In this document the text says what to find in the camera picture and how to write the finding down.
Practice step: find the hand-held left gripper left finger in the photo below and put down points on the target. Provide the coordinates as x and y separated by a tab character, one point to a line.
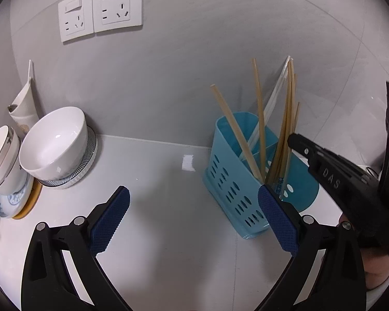
112	217

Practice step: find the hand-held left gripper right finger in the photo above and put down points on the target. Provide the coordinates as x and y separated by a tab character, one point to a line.
275	217

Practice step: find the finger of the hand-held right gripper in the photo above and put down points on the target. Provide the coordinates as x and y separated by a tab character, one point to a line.
330	171

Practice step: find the blue plastic utensil holder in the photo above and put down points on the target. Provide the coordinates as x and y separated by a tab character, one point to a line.
227	155

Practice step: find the set of bamboo chopsticks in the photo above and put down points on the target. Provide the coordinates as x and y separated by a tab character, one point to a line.
233	123

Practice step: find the person's right hand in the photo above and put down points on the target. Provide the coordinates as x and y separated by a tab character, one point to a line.
377	265

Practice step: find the white ribbed plate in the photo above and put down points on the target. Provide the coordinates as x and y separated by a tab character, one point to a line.
88	165

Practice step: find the white ceramic bowl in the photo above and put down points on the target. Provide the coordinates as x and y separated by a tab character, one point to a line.
52	142

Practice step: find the white plastic chopstick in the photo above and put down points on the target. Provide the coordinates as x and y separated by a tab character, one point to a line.
277	90

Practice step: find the blue patterned plate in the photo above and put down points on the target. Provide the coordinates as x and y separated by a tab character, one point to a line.
9	204

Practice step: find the white gold-rimmed cup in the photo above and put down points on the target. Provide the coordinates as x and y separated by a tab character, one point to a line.
1	155

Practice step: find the white switched wall socket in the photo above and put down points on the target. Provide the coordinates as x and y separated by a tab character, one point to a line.
76	17
118	5

